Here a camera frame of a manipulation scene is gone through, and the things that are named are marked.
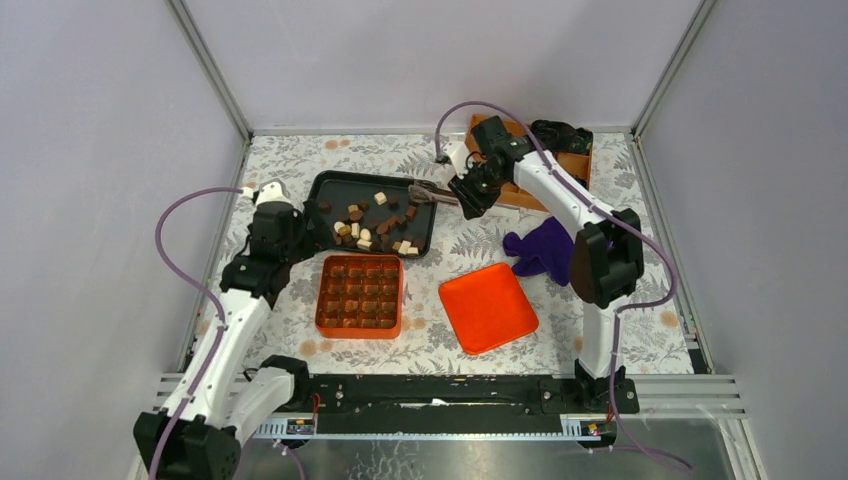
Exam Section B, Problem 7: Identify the black chocolate tray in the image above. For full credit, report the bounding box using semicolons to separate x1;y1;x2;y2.
307;170;437;258

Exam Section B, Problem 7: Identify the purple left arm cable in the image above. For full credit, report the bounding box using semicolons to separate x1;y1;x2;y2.
146;186;256;480

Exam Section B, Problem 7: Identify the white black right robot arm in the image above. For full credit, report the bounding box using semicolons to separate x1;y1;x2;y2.
436;116;644;412

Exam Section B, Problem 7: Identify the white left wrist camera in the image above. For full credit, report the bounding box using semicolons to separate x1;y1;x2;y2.
253;180;292;207

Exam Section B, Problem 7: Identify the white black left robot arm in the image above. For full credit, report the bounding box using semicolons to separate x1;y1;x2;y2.
133;200;333;479

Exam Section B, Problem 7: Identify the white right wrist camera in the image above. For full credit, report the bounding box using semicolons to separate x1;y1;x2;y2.
442;140;470;179

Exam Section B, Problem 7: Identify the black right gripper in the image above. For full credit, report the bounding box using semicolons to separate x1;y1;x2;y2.
447;162;506;222

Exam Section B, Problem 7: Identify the metal tongs white handle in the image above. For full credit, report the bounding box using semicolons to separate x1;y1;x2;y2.
407;182;521;212

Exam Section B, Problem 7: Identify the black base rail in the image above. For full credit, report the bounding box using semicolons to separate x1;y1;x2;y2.
257;374;640;440

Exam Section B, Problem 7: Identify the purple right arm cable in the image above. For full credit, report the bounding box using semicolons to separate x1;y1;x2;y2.
433;101;697;475

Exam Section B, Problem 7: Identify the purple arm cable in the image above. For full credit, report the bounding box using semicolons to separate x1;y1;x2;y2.
146;186;256;480
433;101;697;475

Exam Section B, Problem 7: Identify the orange box lid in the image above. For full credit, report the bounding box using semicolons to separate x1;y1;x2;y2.
438;263;539;355

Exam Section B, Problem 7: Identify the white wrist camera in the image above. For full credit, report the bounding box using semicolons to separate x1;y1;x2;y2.
442;140;470;179
253;180;292;207

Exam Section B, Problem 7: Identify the purple cloth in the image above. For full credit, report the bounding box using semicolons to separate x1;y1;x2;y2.
502;217;574;287

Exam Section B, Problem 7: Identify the orange chocolate box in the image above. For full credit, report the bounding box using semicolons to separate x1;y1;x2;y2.
315;255;404;340

